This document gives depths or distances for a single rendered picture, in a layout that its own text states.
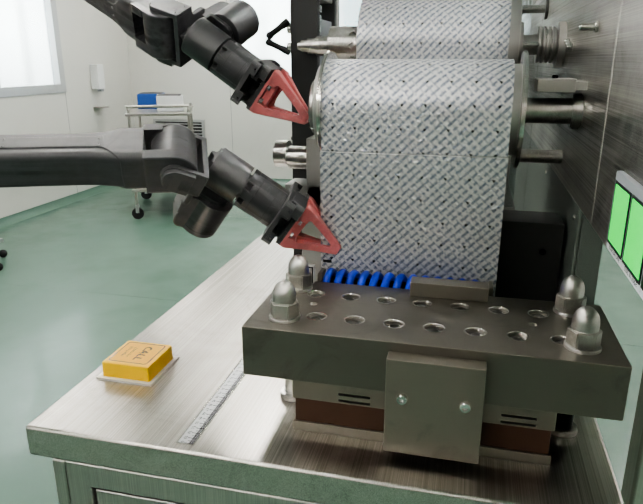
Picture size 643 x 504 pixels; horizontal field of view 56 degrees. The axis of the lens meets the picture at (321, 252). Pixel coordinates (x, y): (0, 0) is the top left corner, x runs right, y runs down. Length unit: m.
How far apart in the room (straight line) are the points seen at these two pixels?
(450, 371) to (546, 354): 0.10
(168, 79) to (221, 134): 0.83
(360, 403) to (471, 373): 0.14
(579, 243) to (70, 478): 0.69
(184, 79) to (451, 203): 6.36
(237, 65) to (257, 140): 5.91
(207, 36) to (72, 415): 0.53
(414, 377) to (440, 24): 0.59
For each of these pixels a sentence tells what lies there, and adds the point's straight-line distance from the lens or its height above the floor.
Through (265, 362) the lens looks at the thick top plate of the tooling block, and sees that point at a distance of 0.70.
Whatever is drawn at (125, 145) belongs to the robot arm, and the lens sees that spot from 0.78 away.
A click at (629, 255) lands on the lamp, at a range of 0.52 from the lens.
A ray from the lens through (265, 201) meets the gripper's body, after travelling 0.79.
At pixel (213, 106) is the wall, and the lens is 6.93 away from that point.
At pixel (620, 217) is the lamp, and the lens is 0.56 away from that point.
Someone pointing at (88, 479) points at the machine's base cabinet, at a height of 0.84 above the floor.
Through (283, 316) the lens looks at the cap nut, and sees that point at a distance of 0.69.
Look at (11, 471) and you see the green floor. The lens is 2.40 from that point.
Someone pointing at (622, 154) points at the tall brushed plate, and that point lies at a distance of 0.61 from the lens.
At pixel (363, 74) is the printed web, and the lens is 0.81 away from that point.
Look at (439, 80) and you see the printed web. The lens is 0.79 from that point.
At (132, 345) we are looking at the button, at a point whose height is 0.92.
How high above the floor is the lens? 1.31
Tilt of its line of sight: 18 degrees down
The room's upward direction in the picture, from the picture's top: straight up
